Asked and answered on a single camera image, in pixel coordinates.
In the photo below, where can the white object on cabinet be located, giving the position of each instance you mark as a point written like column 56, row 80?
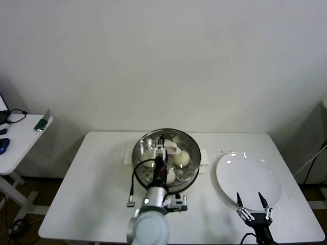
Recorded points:
column 324, row 103

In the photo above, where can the open laptop computer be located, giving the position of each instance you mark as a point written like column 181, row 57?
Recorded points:
column 2, row 103

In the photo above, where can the blue computer mouse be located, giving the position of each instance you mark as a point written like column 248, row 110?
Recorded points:
column 3, row 145

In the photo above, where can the round glass pot lid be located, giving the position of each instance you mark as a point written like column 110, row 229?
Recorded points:
column 190, row 146

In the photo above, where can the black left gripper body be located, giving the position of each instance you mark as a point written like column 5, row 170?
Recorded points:
column 159, row 169

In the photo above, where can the white side table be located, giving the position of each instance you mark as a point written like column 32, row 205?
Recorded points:
column 23, row 137

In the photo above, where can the small black desk object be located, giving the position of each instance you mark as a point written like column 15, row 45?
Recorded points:
column 2, row 131

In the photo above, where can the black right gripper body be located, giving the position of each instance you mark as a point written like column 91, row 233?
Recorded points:
column 258, row 222

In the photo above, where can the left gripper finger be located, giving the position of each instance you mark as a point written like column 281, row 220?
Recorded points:
column 164, row 153
column 158, row 152

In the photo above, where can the large white plate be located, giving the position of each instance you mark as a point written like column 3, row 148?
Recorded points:
column 245, row 176

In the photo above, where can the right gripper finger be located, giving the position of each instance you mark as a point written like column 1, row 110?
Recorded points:
column 240, row 202
column 263, row 201

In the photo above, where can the white metal floor frame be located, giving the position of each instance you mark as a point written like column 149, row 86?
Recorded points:
column 318, row 204

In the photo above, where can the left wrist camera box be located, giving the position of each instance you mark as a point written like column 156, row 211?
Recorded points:
column 177, row 202

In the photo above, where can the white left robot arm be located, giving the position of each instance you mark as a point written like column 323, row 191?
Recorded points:
column 150, row 229

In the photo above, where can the stainless steel steamer basket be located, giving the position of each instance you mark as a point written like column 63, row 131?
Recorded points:
column 192, row 177

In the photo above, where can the white steamed baozi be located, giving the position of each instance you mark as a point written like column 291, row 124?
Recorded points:
column 147, row 156
column 171, row 176
column 182, row 158

